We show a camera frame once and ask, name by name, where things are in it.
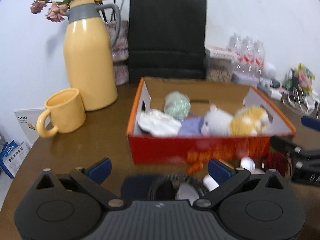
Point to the jar of sunflower seeds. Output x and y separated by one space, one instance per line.
219 70

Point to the purple cloth pouch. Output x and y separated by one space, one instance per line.
191 127

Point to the yellow ceramic mug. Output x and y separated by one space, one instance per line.
64 113

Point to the yellow white plush toy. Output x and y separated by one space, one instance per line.
247 122

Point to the small printed tin box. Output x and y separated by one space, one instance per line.
245 79

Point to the colourful snack packet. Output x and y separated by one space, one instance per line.
299 78

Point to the water bottle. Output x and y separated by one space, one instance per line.
235 46
247 54
259 56

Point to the white robot figurine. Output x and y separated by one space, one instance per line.
268 74

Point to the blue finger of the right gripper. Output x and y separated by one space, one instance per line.
311 123

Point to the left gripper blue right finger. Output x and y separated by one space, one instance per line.
219 171

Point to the yellow thermos jug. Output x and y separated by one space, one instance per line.
87 51

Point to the middle water bottle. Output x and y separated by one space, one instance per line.
247 54

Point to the white earphone case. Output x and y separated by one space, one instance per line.
248 164

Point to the red cardboard pumpkin box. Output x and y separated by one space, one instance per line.
190 146

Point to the white charger adapter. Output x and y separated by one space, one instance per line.
274 94

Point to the white flat carton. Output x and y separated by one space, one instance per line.
220 53

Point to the left water bottle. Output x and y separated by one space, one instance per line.
235 46

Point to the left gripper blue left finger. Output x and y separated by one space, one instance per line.
99 171

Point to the right water bottle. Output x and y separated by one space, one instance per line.
259 56

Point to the black paper shopping bag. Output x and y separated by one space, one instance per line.
166 39

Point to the white cloth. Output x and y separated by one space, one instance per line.
159 124

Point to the pink textured vase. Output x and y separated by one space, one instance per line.
120 55

